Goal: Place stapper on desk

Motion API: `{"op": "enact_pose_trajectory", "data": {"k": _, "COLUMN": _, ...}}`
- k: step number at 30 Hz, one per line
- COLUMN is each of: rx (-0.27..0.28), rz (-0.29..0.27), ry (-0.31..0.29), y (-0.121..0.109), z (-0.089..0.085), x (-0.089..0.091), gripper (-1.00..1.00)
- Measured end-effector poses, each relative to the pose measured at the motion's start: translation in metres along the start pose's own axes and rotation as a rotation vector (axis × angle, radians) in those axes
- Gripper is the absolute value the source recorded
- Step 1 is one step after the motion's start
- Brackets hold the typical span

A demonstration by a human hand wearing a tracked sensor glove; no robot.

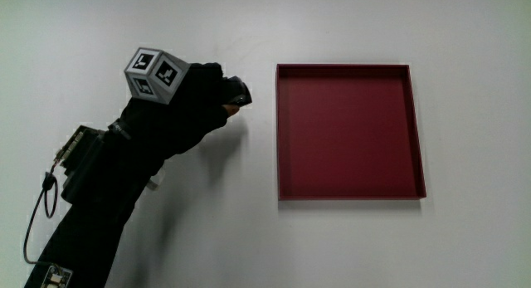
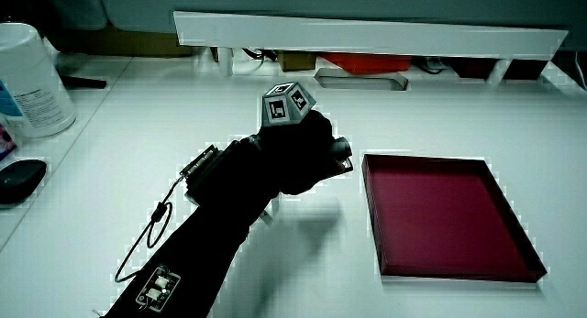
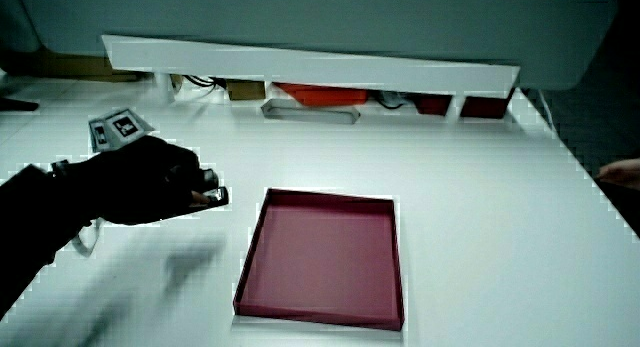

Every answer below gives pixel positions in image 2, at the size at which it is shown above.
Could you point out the person's right hand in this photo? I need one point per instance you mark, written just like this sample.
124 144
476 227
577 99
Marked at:
293 157

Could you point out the black silver stapler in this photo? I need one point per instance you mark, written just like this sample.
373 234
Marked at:
343 154

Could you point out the person's right forearm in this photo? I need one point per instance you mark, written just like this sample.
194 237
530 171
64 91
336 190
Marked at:
206 226

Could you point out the white desk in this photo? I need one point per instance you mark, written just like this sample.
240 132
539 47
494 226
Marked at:
321 244

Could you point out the white desk shelf riser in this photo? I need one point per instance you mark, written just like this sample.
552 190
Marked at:
367 36

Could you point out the brown cardboard box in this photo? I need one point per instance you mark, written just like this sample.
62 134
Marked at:
297 60

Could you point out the grey flat holder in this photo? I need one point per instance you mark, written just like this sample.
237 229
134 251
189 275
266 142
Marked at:
362 80

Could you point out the orange box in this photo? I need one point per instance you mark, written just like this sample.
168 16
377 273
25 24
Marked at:
367 62

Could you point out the dark red tray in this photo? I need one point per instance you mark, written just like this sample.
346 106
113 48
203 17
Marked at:
445 212

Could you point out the white wipes canister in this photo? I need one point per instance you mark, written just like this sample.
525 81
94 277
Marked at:
27 84

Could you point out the black computer mouse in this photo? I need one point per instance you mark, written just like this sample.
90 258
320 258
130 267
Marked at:
18 179

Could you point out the pink packet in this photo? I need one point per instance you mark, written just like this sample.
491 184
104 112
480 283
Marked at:
4 144

